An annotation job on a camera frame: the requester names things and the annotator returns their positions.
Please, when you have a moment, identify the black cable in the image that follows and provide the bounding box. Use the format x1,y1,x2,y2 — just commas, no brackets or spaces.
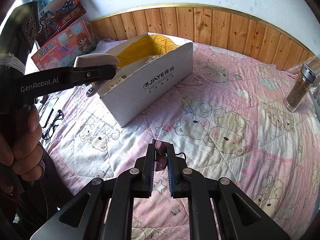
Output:
39,97,65,141

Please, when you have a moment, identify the pink toy washing box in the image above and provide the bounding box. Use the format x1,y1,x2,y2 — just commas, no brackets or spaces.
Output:
31,21,95,71

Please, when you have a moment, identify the person left hand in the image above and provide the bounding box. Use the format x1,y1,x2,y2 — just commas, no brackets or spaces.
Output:
1,105,44,181

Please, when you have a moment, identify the glass tea bottle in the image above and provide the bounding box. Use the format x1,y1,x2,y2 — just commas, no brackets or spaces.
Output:
284,63,316,112

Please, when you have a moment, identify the dark robot toy box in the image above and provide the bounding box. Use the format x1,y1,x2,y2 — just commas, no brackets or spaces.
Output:
36,0,86,47

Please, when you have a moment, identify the white cardboard box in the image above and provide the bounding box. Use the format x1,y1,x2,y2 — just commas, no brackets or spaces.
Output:
98,33,193,127

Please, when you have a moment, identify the pink cartoon quilt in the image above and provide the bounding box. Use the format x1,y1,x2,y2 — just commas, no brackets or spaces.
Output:
43,43,319,239

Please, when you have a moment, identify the purple twisted cord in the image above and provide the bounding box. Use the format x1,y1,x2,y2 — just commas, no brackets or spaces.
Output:
152,139,187,172

